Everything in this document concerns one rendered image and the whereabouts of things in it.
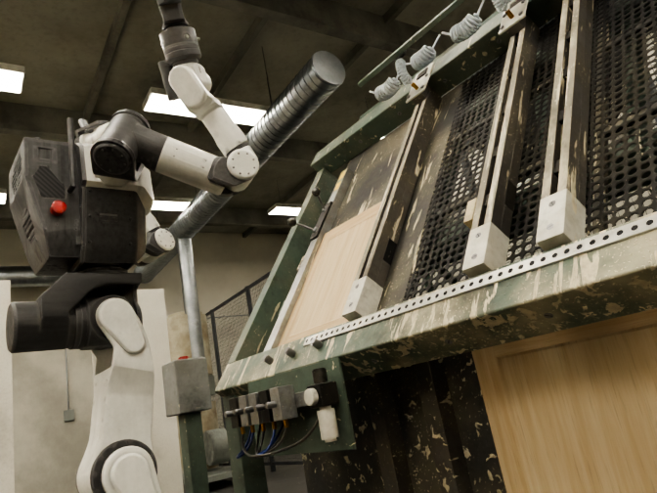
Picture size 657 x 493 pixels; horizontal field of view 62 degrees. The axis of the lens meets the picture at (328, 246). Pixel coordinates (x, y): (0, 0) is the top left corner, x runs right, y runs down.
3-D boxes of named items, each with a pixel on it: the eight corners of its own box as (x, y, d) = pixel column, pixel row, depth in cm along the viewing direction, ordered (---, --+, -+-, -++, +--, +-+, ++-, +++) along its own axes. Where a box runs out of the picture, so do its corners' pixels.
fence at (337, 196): (271, 359, 193) (262, 353, 192) (347, 177, 249) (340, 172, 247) (278, 356, 189) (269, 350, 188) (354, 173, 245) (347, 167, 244)
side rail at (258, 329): (249, 378, 213) (227, 364, 209) (333, 185, 278) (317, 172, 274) (257, 376, 209) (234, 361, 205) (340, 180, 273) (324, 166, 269)
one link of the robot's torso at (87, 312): (84, 343, 122) (82, 292, 126) (69, 354, 132) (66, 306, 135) (142, 338, 131) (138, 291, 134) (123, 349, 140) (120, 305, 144)
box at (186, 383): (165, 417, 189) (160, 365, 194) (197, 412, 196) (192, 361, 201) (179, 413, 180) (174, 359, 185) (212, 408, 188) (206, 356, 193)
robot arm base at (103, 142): (146, 157, 121) (95, 134, 117) (129, 198, 128) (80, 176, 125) (163, 123, 132) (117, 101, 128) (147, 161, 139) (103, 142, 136)
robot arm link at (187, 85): (182, 59, 130) (214, 106, 131) (197, 64, 139) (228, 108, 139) (162, 75, 132) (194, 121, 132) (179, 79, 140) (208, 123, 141)
